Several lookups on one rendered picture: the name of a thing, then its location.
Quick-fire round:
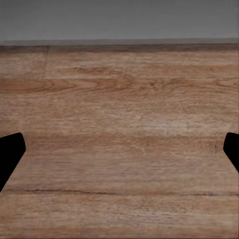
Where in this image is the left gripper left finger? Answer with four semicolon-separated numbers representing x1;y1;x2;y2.
0;132;26;192

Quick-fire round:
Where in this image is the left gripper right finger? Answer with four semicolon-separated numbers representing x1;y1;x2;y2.
223;132;239;173

